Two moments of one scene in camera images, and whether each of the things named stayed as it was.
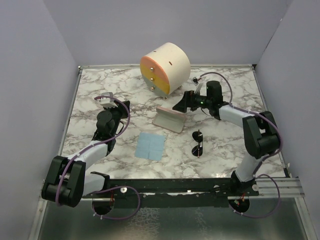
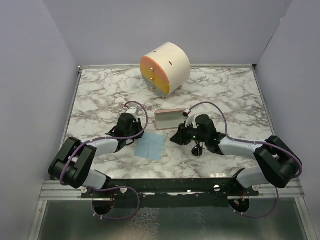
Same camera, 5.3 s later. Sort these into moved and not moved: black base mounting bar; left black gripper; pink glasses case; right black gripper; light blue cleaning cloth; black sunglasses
Moved: left black gripper; right black gripper
Not moved: black base mounting bar; pink glasses case; black sunglasses; light blue cleaning cloth
